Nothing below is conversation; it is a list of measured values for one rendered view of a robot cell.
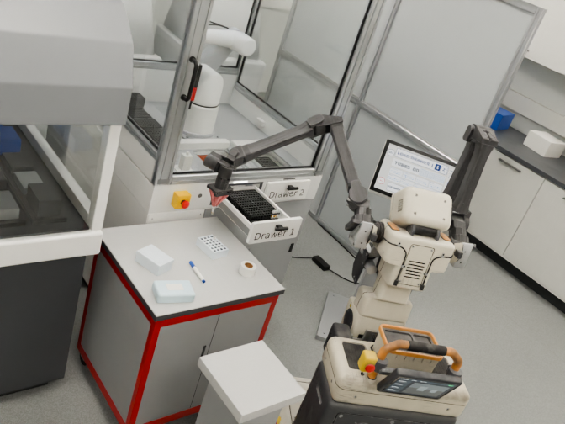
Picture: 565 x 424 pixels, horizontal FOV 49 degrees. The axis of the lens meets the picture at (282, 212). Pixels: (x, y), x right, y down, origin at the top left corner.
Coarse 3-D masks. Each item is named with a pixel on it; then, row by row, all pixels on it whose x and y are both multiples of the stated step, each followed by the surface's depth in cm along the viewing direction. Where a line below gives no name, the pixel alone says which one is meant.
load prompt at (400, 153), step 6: (402, 150) 343; (396, 156) 342; (402, 156) 343; (408, 156) 343; (414, 156) 343; (420, 156) 343; (414, 162) 342; (420, 162) 342; (426, 162) 342; (432, 162) 342; (432, 168) 341; (438, 168) 342; (444, 168) 342; (444, 174) 341
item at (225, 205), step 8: (224, 200) 294; (224, 208) 294; (232, 208) 290; (232, 216) 290; (240, 216) 285; (280, 216) 301; (288, 216) 298; (240, 224) 285; (248, 224) 281; (248, 232) 282
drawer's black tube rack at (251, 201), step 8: (232, 192) 302; (240, 192) 304; (248, 192) 306; (256, 192) 309; (232, 200) 300; (240, 200) 296; (248, 200) 299; (256, 200) 302; (264, 200) 303; (240, 208) 296; (248, 208) 293; (256, 208) 296; (264, 208) 297; (272, 208) 300; (248, 216) 291; (264, 216) 297
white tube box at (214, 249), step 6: (198, 240) 276; (204, 240) 276; (210, 240) 279; (216, 240) 279; (198, 246) 277; (204, 246) 274; (210, 246) 273; (216, 246) 275; (222, 246) 276; (204, 252) 275; (210, 252) 272; (216, 252) 271; (222, 252) 274; (216, 258) 273
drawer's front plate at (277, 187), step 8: (272, 184) 317; (280, 184) 320; (288, 184) 324; (296, 184) 328; (304, 184) 332; (264, 192) 318; (280, 192) 324; (296, 192) 331; (304, 192) 335; (272, 200) 324
